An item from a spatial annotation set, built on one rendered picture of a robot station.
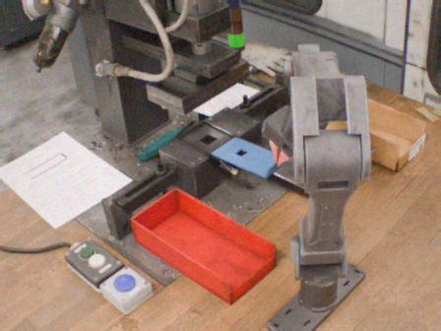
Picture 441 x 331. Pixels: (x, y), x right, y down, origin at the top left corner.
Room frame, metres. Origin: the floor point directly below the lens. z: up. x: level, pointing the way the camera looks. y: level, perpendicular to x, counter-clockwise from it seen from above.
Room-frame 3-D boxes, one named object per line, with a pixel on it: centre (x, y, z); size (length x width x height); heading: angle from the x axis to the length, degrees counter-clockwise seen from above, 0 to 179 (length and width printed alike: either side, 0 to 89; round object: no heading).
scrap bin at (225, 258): (0.80, 0.05, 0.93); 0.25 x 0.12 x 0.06; 43
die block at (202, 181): (1.06, 0.01, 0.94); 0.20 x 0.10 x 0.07; 133
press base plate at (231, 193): (1.13, 0.05, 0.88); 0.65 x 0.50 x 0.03; 133
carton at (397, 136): (1.11, -0.34, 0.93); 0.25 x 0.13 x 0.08; 43
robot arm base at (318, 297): (0.65, -0.14, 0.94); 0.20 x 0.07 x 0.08; 133
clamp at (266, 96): (1.20, -0.10, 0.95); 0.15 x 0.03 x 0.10; 133
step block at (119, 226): (0.89, 0.19, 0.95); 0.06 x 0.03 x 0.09; 133
